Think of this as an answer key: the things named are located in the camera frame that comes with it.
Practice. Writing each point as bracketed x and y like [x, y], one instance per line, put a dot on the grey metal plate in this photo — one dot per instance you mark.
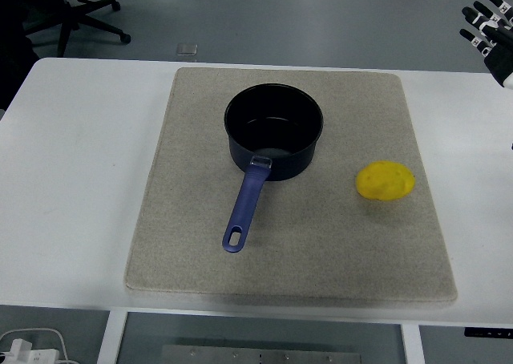
[260, 356]

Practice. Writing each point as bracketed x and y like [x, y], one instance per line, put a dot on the black office chair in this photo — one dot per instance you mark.
[72, 19]

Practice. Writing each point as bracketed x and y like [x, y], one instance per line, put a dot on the white table leg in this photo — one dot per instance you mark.
[413, 346]
[110, 340]

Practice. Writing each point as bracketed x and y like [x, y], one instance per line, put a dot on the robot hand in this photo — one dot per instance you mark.
[497, 59]

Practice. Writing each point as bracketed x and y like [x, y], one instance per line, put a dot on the beige felt mat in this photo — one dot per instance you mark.
[320, 239]

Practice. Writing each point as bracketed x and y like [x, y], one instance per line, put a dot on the black table control panel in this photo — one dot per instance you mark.
[489, 332]

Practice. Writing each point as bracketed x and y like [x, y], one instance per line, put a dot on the silver floor socket plate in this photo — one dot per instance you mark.
[187, 49]

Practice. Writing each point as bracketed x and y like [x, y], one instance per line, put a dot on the yellow potato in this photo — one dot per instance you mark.
[384, 180]

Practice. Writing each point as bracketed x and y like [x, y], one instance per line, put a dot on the white power strip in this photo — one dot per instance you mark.
[28, 354]

